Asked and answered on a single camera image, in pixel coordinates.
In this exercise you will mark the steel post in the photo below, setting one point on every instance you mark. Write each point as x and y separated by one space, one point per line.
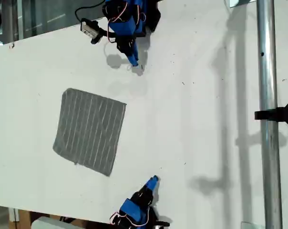
269 143

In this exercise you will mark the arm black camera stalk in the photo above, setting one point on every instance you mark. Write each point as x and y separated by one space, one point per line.
97 39

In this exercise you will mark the white box under table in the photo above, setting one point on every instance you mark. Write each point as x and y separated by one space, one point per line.
46 224

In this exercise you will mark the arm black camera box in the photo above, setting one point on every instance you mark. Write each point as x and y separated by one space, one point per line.
163 224
88 29

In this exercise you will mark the grey striped towel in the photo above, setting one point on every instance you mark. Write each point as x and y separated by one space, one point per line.
89 131

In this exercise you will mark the black clamp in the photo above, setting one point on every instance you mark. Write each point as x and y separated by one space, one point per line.
277 114

